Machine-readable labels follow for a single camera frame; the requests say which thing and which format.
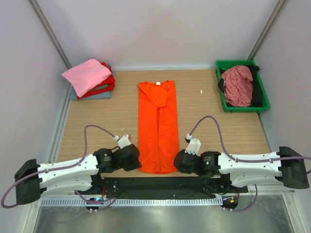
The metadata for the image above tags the white slotted cable duct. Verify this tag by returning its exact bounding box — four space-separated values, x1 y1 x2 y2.
40 197 223 207

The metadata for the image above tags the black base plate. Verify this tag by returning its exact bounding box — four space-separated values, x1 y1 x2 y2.
79 175 248 200

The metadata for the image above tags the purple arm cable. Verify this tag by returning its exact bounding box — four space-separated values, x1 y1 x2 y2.
0 125 120 211
186 116 311 213

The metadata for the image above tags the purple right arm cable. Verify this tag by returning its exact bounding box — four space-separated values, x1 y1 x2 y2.
186 116 311 213

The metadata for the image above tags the dusty pink crumpled shirt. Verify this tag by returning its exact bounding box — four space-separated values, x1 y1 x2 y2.
221 66 253 107

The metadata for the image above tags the grey folded shirt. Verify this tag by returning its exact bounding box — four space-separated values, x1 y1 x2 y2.
69 72 115 100

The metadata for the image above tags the red folded shirt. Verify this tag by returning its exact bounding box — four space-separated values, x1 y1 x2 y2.
76 62 116 100

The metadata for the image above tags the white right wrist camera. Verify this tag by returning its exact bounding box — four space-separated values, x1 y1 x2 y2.
185 134 201 156

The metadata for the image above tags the pink folded shirt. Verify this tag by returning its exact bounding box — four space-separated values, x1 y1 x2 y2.
62 59 112 98

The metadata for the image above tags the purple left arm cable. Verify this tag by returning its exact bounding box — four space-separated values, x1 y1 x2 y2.
0 125 120 211

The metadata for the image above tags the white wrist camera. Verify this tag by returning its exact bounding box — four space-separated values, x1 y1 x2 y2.
113 134 132 149
185 134 201 156

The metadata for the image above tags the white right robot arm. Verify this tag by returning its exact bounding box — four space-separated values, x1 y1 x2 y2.
174 147 310 192

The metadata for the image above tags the green plastic bin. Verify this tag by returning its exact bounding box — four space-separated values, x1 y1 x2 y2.
216 60 270 113

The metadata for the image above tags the black shirt in bin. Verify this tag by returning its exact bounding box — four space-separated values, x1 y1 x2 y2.
218 65 262 107

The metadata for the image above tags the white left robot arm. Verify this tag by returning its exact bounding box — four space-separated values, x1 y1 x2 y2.
15 144 141 205

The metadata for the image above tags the orange t shirt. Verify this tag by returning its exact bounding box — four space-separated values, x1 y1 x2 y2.
138 80 179 174

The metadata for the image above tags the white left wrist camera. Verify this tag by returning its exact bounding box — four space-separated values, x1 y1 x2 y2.
113 134 132 149

